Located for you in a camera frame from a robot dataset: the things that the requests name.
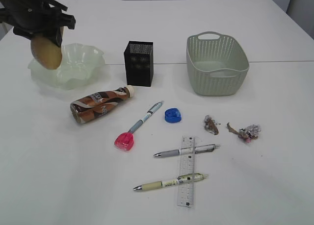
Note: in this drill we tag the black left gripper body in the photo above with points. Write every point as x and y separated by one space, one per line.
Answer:
35 17

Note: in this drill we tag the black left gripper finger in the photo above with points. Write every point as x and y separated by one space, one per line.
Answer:
56 36

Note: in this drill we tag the round sugared bread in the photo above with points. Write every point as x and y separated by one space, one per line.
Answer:
46 52

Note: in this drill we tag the brown coffee bottle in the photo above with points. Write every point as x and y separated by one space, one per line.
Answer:
98 104

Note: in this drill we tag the small torn paper scrap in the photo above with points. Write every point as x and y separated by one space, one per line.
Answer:
210 125

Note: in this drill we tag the paper piece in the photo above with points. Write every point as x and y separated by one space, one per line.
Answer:
246 134

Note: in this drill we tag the pale green wavy plate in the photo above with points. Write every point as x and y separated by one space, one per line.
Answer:
80 66

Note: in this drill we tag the black mesh pen holder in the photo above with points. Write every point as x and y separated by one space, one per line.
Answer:
139 63

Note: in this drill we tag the blue grey ballpoint pen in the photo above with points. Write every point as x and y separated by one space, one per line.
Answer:
149 113

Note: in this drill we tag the pink pencil sharpener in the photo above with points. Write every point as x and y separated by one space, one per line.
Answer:
124 141

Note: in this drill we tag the blue pencil sharpener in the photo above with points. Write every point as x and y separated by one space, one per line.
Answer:
172 115

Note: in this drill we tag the pale green woven basket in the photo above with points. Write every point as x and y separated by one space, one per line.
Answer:
216 64

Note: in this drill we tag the beige ballpoint pen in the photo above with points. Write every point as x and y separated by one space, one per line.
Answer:
174 182

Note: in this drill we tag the clear plastic ruler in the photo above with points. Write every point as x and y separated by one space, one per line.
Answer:
186 191

